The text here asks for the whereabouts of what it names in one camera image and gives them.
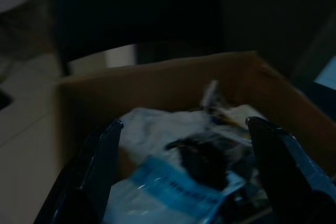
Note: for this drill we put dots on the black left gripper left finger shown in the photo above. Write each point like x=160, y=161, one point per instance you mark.
x=89, y=176

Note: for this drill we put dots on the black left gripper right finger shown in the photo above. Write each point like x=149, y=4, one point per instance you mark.
x=288, y=182

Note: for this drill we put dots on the black trash piece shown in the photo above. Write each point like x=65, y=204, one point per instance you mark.
x=204, y=161

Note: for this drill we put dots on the white plastic bag blue print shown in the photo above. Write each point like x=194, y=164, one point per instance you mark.
x=157, y=182

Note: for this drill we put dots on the cardboard box with red label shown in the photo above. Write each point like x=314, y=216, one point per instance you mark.
x=157, y=85

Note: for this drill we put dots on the black folding chair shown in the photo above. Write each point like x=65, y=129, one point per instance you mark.
x=131, y=11

